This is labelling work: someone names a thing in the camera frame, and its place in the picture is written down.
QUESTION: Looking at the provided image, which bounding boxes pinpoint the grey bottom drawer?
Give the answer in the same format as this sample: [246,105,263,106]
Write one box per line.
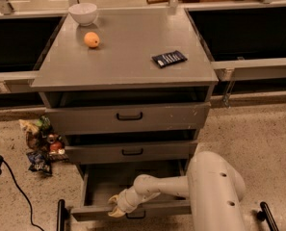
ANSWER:
[71,160,191,221]

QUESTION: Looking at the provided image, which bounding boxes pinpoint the grey drawer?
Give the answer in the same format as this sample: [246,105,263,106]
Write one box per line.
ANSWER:
[71,160,191,221]
[65,141,197,165]
[46,103,210,135]

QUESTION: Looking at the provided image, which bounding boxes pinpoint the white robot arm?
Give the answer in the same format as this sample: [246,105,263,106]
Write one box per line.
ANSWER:
[108,151,246,231]

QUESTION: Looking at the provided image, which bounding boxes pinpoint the grey middle drawer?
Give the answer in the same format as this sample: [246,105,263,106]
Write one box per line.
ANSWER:
[65,141,197,165]

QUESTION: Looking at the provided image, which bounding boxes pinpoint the grey top drawer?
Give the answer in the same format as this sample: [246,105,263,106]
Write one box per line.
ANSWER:
[46,103,210,135]

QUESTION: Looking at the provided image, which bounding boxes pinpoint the grey drawer cabinet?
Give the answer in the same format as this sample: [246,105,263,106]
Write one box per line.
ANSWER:
[30,7,220,178]

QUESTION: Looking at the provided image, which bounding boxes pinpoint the black left base bar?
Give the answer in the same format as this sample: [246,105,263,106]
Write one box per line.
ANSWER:
[57,199,68,231]

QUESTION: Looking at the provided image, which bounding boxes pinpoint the black base bar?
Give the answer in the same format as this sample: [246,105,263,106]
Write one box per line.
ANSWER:
[256,201,279,231]
[57,199,68,231]

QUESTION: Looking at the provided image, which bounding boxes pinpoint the red soda can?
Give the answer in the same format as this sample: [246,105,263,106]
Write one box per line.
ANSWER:
[47,134,64,153]

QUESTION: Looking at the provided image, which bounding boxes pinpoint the blue snack bag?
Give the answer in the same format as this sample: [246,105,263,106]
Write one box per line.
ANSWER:
[27,151,52,175]

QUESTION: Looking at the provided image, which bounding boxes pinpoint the green chip bag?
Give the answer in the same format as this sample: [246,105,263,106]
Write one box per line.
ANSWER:
[36,115,52,135]

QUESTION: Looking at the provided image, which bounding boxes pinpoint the yellow brown snack bag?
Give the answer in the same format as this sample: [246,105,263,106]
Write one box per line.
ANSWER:
[19,119,41,150]

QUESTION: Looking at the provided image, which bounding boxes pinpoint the black right base bar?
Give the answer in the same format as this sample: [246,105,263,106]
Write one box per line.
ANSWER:
[256,201,279,231]

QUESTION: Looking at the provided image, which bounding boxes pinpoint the orange fruit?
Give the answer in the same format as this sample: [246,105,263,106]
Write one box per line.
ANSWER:
[84,32,100,48]

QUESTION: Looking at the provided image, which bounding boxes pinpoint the white ceramic bowl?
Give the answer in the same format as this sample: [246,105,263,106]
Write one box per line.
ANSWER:
[68,3,98,26]

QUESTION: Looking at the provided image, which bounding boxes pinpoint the black cable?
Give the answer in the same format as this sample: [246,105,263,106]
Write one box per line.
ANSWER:
[1,159,45,231]

